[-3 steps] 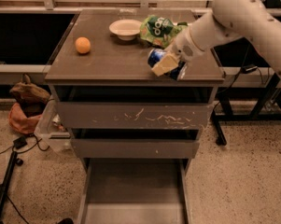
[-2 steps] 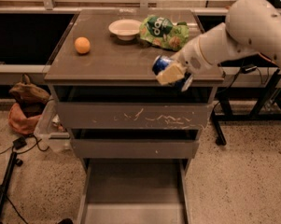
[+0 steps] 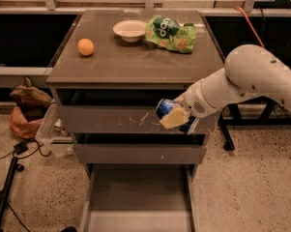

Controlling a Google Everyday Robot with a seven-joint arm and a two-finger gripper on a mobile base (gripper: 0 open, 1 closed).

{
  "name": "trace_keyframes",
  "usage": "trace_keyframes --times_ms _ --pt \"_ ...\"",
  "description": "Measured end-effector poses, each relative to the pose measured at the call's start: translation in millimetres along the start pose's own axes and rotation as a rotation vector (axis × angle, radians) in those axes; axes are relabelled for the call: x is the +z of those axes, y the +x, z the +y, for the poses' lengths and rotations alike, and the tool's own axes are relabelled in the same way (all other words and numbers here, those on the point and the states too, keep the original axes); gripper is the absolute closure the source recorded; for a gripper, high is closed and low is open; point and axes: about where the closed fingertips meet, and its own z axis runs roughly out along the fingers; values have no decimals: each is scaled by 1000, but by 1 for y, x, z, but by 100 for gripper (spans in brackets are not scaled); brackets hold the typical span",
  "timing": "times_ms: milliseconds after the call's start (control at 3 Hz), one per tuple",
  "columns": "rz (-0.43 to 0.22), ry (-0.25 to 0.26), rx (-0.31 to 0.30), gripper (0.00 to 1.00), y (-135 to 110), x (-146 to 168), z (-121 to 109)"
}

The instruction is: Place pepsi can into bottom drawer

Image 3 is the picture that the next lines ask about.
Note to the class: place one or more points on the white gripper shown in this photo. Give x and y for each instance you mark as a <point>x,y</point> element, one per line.
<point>192,101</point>

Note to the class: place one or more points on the blue pepsi can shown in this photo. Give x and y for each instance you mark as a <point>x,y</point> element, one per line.
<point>165,106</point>

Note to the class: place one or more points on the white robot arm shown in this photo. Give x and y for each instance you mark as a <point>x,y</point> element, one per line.
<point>249,71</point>

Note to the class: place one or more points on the grey drawer cabinet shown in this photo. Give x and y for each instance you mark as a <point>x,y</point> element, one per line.
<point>130,74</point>

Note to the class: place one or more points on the grey top drawer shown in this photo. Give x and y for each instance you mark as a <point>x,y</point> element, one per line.
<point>111,119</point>

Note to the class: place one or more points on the grey drawer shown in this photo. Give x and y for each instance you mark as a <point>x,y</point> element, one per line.
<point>139,198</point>
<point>111,119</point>
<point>137,154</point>

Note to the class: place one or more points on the grey middle drawer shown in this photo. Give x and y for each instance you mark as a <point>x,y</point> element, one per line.
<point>137,154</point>

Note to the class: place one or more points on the grey bottom drawer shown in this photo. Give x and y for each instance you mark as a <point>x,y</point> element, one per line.
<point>139,198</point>

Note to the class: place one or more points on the green chip bag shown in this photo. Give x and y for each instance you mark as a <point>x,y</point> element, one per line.
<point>168,34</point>

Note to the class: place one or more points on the black table stand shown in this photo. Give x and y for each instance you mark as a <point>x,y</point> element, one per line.
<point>272,114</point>

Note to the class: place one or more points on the white bowl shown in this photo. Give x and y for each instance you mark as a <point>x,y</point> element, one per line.
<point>130,31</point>

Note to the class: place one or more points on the orange fruit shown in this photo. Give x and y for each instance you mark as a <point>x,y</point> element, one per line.
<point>85,47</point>

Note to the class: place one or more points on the clear plastic bin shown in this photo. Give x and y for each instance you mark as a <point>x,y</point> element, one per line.
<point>52,135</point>

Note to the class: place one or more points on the brown and orange cloth bag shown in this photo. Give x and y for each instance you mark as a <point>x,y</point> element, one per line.
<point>31,106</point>

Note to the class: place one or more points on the black power adapter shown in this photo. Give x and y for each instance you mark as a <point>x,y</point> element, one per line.
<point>20,147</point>

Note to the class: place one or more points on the black floor stand left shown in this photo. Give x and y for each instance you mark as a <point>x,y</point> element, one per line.
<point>4,193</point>

